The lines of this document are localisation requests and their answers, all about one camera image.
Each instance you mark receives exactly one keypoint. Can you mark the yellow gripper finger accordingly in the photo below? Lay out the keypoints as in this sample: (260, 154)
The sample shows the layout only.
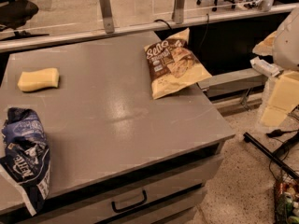
(264, 48)
(283, 99)

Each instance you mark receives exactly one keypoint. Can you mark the brown chip bag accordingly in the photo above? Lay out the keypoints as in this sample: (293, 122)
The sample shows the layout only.
(172, 66)

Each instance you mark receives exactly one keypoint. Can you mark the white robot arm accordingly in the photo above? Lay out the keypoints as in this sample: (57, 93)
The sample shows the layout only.
(278, 59)

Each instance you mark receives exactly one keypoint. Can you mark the yellow sponge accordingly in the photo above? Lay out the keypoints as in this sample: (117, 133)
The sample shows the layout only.
(38, 80)

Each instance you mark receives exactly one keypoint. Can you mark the blue chip bag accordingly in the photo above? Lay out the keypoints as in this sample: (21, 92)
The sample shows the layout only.
(26, 164)

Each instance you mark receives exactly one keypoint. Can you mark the white small box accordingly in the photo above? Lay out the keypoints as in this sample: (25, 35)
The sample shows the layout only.
(265, 68)

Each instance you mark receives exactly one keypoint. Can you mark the grey side shelf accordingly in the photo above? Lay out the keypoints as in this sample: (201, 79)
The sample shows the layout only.
(231, 82)

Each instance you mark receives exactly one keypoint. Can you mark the black floor bar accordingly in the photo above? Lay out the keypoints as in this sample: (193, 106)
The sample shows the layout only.
(281, 164)

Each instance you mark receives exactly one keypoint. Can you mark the basket of items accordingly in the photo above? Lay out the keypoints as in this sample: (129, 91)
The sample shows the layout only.
(286, 200)

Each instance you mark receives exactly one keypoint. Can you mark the grey cabinet drawer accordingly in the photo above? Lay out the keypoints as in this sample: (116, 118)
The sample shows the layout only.
(169, 195)

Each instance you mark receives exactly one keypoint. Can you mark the black office chair left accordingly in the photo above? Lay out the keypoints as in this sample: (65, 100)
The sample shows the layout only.
(15, 14)

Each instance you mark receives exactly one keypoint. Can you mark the right metal glass bracket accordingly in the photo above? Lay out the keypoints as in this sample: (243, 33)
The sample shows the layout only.
(178, 11)

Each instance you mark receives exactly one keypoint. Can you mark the metal glass bracket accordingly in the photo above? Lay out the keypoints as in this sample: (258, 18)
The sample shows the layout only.
(178, 11)
(107, 16)

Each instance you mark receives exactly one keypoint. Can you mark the left metal glass bracket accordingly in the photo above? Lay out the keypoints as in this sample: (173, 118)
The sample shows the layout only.
(107, 16)

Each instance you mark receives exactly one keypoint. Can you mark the black drawer handle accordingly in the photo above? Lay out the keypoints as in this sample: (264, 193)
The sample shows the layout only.
(129, 201)

